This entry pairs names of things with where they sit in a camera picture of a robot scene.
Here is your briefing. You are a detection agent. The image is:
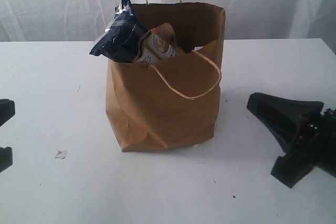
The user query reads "brown paper shopping bag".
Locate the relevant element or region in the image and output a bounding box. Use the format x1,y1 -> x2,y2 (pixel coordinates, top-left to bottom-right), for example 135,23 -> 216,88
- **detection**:
106,1 -> 226,152

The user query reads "small torn label scrap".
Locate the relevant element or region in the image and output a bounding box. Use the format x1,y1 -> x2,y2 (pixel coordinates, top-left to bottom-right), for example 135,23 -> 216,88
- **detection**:
55,150 -> 67,160

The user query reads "small blue white milk carton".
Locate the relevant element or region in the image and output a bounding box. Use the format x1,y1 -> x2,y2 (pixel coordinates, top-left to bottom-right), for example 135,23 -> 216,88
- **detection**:
194,46 -> 203,51

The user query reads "dark blue noodle packet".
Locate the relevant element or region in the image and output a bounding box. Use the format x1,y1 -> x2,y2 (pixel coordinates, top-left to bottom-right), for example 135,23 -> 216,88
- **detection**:
89,0 -> 182,65

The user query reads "white backdrop curtain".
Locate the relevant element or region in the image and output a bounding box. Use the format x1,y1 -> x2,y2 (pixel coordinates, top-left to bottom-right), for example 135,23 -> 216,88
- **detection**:
0,0 -> 336,43

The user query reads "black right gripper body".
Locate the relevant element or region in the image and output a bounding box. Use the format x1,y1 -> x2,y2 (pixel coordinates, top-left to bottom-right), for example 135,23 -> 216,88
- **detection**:
296,109 -> 335,177

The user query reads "brown kraft stand-up pouch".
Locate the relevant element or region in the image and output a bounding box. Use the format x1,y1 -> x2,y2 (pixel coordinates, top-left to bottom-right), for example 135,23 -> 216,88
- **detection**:
151,23 -> 177,49

